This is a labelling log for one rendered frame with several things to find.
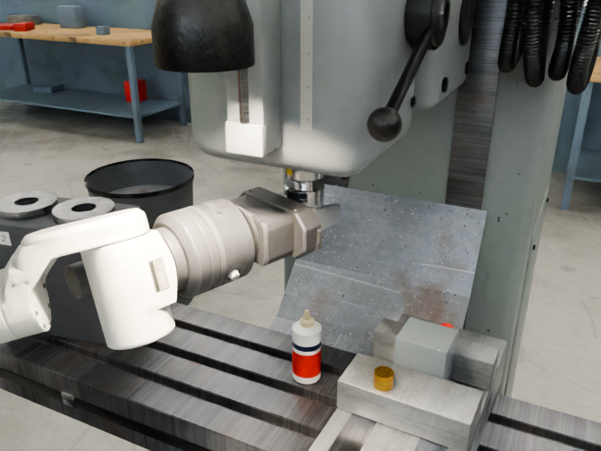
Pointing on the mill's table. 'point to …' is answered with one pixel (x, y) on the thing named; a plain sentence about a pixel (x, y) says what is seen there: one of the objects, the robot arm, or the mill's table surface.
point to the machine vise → (469, 353)
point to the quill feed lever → (424, 19)
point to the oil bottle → (307, 350)
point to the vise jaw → (412, 403)
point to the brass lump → (384, 378)
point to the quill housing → (321, 86)
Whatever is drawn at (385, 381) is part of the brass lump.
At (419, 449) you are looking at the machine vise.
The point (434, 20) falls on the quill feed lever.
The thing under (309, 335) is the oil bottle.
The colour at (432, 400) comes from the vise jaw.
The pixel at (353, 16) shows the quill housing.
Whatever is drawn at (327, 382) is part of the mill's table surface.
